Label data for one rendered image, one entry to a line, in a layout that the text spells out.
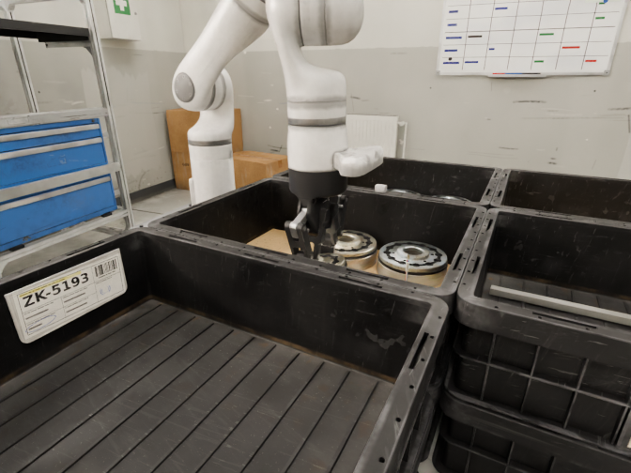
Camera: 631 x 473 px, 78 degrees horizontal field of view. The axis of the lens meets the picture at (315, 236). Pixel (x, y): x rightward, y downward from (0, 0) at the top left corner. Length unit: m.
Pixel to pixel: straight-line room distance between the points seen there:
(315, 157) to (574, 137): 3.33
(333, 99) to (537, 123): 3.25
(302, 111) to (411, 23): 3.25
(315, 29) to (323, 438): 0.40
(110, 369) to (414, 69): 3.42
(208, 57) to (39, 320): 0.53
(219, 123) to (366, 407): 0.66
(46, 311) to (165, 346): 0.13
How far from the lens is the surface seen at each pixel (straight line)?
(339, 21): 0.46
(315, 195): 0.47
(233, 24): 0.78
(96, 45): 2.71
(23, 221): 2.46
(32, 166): 2.46
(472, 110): 3.63
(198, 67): 0.83
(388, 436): 0.24
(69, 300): 0.52
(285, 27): 0.46
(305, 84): 0.46
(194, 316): 0.53
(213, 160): 0.87
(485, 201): 0.67
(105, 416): 0.43
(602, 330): 0.38
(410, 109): 3.67
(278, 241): 0.72
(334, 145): 0.47
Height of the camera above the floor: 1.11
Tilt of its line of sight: 22 degrees down
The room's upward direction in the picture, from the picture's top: straight up
